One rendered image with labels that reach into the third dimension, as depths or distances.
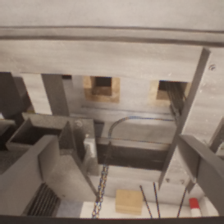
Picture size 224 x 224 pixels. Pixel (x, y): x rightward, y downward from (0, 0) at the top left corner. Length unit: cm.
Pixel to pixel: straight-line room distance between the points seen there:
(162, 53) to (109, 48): 19
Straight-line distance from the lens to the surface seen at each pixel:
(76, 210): 126
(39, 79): 80
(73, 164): 72
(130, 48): 63
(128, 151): 128
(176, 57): 65
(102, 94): 154
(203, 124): 85
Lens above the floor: 126
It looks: 51 degrees down
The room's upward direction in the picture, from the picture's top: 167 degrees counter-clockwise
